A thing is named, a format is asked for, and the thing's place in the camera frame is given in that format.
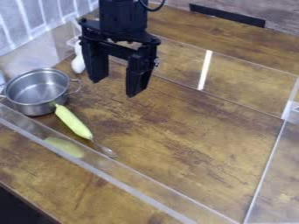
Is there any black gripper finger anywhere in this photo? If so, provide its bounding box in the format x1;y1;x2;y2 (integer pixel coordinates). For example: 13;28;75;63
125;54;157;97
80;39;108;83

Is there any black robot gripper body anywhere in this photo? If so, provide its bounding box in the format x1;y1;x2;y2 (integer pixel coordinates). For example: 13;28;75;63
79;0;161;61

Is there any green handled metal spoon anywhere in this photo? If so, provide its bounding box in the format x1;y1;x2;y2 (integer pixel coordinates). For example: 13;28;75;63
55;104;117;158

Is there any white mushroom toy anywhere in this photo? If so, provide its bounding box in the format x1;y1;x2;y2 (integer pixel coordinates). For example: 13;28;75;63
71;42;85;74

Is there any small steel pot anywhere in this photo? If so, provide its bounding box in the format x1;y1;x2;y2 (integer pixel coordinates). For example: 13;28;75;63
0;68;81;116

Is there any black strip on table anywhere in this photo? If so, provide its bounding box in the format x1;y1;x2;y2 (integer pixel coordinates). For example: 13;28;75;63
190;3;267;28

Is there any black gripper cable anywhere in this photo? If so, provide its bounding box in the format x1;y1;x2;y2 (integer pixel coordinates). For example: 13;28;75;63
137;0;167;12

